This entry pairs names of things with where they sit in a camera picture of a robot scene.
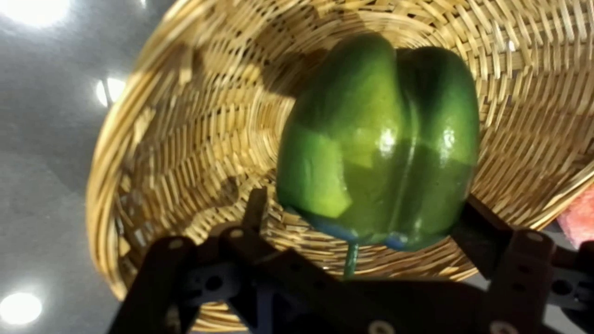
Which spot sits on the green bell pepper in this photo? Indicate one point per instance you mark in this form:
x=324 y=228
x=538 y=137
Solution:
x=384 y=135

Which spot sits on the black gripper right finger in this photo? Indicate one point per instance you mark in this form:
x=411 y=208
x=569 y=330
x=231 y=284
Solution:
x=521 y=271

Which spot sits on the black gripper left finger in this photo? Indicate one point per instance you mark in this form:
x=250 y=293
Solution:
x=161 y=284

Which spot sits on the orange pink plush toy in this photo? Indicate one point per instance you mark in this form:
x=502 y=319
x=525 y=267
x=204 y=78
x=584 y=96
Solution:
x=582 y=219

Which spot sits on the brown wicker basket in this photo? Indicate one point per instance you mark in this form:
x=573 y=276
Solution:
x=187 y=141

